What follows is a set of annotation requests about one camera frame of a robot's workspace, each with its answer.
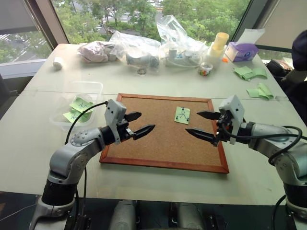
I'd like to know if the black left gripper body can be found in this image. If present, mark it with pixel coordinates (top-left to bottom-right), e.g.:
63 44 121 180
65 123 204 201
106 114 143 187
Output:
117 114 135 143

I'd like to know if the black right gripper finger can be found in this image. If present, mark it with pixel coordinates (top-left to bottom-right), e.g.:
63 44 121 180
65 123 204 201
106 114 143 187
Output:
185 127 218 146
196 110 221 120

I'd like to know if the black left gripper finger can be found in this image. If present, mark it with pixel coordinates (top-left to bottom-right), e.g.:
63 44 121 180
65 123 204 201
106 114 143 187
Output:
131 124 156 141
124 111 142 122

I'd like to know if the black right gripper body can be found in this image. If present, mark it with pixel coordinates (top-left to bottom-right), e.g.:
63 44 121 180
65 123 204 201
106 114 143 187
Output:
215 111 233 143

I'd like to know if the green sticky note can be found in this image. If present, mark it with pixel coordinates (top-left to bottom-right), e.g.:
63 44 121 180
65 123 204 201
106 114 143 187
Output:
174 106 191 125

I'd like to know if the clear cup of colourful pins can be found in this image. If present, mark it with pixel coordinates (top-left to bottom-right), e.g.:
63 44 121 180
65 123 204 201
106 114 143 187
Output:
198 62 214 78

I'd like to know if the green note with scribble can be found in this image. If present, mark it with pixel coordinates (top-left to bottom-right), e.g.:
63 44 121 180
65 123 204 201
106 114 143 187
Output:
69 96 94 114
62 110 91 124

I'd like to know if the pile of green notes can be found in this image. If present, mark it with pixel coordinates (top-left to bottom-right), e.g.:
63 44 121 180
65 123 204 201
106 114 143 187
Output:
233 66 255 82

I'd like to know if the grey object inside bag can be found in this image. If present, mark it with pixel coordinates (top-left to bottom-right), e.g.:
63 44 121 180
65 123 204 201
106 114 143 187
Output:
125 52 160 69

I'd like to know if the white paper cup stack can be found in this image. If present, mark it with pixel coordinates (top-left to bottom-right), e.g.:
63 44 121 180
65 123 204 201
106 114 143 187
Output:
205 42 223 65

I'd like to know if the white power strip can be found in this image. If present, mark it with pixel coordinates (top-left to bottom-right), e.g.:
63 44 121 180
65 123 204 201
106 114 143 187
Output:
165 47 201 69

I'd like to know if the clear plastic container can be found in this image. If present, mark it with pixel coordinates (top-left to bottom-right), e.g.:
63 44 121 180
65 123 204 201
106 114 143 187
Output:
48 81 104 133

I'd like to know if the purple tissue box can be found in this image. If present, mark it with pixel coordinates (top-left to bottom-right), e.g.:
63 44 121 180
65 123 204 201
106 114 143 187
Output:
225 41 260 63

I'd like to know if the stack of yellow cups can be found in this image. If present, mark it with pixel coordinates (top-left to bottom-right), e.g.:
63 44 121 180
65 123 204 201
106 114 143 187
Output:
212 32 230 51

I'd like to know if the black bag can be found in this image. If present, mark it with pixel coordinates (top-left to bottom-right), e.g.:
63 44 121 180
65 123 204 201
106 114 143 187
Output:
265 59 294 81

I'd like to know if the grey rounded shape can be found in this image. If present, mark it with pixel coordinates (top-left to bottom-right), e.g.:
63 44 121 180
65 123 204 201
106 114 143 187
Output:
109 199 138 230
177 202 205 230

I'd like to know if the large clear plastic bag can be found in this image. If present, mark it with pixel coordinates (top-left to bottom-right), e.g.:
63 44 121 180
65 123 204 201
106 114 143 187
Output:
156 14 210 69

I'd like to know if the white tissue sheet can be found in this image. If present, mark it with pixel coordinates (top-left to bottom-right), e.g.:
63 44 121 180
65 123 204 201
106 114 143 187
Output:
236 28 266 46

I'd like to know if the small white roll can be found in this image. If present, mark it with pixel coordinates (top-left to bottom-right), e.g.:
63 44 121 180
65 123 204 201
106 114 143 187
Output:
53 56 64 71

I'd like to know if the person in dark clothing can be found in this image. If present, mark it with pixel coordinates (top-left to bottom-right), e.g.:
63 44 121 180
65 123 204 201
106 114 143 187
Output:
280 30 307 127

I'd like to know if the grey roller window blind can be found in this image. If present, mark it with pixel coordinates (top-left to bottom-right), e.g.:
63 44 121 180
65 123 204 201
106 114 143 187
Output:
0 0 39 35
254 0 307 50

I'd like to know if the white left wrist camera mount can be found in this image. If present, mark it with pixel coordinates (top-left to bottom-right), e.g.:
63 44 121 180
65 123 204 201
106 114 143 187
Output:
104 99 127 145

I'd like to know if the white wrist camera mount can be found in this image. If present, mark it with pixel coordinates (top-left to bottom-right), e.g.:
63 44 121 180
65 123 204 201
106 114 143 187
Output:
218 94 246 145
104 99 127 145

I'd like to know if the cork board with wooden frame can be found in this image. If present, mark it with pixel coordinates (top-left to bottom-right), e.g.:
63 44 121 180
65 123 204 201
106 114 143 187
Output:
99 93 230 174

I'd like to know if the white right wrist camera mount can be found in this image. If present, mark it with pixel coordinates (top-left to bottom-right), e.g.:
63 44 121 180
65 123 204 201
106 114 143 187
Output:
218 94 246 145

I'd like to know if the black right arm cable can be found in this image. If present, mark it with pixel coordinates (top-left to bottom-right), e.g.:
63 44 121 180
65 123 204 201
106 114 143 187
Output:
220 123 304 166

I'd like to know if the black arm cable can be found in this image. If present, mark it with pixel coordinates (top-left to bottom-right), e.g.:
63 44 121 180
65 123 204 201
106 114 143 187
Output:
64 101 108 146
220 123 304 166

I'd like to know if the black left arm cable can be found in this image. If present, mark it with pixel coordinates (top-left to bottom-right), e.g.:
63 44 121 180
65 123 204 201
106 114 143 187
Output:
64 101 108 146

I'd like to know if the thin black cable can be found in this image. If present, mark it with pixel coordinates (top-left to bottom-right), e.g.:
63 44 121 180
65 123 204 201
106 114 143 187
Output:
272 195 287 230
74 166 88 230

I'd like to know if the thin white wire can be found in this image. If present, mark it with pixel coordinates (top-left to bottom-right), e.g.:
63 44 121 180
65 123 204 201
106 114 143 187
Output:
0 203 39 224

